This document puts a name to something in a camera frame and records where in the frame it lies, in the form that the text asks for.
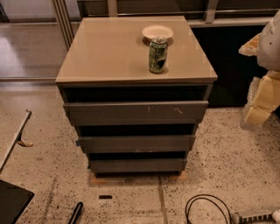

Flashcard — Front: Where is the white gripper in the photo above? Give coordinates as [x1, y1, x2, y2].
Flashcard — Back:
[244, 71, 280, 126]

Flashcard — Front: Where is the grey bottom drawer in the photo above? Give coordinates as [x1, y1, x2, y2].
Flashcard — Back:
[90, 158, 186, 173]

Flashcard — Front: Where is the grey drawer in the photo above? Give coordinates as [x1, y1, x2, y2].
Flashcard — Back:
[90, 158, 186, 173]
[63, 101, 208, 126]
[78, 135, 195, 153]

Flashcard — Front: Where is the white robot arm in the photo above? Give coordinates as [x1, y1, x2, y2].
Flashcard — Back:
[239, 10, 280, 130]

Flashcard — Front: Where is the grey middle drawer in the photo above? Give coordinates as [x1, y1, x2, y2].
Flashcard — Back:
[78, 135, 195, 153]

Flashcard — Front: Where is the grey top drawer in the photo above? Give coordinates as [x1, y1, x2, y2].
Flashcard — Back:
[63, 101, 208, 126]

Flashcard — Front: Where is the grey three-drawer cabinet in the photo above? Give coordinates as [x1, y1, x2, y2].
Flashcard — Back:
[56, 16, 217, 165]

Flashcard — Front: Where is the metal railing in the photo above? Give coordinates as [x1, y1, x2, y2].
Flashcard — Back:
[76, 0, 280, 22]

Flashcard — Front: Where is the green soda can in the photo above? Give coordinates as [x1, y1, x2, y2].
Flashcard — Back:
[149, 36, 168, 74]

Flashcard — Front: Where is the white paper bowl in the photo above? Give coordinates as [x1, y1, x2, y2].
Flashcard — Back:
[142, 25, 173, 39]

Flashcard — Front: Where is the black panel corner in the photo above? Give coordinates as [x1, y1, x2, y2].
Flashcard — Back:
[0, 180, 34, 224]

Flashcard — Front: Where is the black cable loop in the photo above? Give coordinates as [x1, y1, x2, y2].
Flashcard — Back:
[185, 193, 233, 224]

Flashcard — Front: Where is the black curved handle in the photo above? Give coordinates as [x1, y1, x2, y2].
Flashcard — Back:
[68, 202, 83, 224]

